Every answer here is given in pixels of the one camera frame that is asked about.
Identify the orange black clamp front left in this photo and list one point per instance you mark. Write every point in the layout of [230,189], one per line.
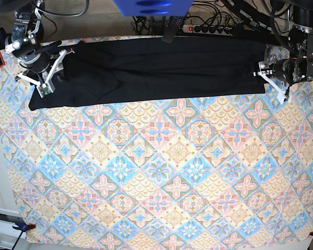
[23,227]

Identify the white power strip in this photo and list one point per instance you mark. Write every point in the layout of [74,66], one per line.
[206,29]

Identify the patterned colourful tablecloth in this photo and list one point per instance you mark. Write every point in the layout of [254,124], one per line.
[229,172]

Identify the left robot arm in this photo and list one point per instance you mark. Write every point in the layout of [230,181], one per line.
[299,42]

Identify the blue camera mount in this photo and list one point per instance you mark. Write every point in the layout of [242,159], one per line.
[153,7]

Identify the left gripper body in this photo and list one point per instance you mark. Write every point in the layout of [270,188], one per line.
[282,70]

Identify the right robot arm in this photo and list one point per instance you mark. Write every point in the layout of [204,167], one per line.
[27,30]

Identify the black T-shirt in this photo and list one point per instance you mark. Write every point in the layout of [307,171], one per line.
[150,69]

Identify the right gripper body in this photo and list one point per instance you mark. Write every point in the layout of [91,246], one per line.
[37,65]

